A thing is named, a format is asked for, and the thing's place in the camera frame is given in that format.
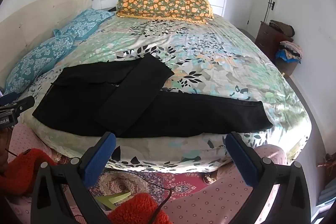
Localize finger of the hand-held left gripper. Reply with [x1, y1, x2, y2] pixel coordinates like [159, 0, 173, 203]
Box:
[10, 96, 35, 114]

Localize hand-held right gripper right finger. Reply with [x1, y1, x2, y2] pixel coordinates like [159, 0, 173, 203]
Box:
[225, 132, 311, 224]

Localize beige padded headboard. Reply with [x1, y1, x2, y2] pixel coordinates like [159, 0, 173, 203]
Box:
[0, 0, 94, 90]

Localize blue patterned pillow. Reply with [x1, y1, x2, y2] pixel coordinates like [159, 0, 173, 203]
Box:
[5, 34, 77, 95]
[53, 9, 115, 42]

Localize patterned red rug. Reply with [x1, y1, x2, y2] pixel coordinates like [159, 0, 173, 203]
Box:
[87, 168, 219, 205]

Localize dark folded clothes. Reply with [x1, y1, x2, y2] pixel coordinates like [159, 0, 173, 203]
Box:
[269, 20, 295, 37]

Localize person's right pink pyjama leg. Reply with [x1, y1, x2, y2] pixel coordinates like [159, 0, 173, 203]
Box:
[157, 144, 288, 224]

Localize bed with floral sheet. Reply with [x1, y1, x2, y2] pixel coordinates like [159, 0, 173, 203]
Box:
[16, 13, 313, 174]

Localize person's left pink pyjama leg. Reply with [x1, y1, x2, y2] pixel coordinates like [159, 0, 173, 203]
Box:
[7, 123, 79, 224]

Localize red fuzzy cloth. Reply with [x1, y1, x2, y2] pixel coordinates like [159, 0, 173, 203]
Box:
[107, 193, 172, 224]
[4, 148, 54, 197]

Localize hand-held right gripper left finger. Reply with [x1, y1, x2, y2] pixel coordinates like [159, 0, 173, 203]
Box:
[31, 132, 116, 224]

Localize black pants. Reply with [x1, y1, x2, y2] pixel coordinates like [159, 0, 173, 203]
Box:
[32, 53, 274, 138]

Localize black cable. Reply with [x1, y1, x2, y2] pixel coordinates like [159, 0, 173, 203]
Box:
[115, 171, 174, 224]

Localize yellow-green paper piece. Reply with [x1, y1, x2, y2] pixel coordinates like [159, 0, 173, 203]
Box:
[94, 191, 132, 211]

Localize brown cardboard box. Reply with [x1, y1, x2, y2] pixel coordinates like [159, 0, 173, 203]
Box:
[274, 56, 299, 78]

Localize pile of colourful clothes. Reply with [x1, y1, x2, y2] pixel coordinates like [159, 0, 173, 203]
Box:
[276, 40, 303, 64]

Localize yellow patterned pillow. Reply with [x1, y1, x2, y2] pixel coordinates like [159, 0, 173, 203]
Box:
[115, 0, 215, 24]

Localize person's pink pyjama leg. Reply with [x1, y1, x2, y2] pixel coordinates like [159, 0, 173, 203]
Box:
[157, 144, 288, 224]
[7, 123, 79, 224]

